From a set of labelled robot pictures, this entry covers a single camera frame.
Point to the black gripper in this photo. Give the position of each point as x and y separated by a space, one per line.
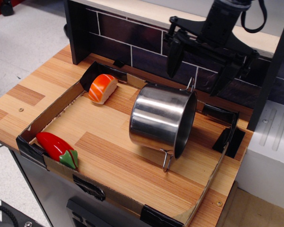
212 39

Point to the stainless steel pot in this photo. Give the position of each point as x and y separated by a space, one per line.
162 118

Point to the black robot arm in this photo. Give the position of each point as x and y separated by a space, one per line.
214 40

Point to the cardboard fence with black tape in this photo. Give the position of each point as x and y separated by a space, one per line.
114 171

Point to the brick pattern backsplash shelf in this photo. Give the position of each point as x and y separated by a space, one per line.
139 48

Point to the salmon nigiri sushi toy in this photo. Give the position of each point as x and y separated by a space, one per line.
102 88

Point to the white plastic sink drainer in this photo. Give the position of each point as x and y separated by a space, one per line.
262 170

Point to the red chili pepper toy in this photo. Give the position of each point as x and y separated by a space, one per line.
58 149

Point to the black panel under table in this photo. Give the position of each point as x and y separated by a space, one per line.
99 216

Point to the black chair wheel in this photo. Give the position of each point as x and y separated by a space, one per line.
6 8

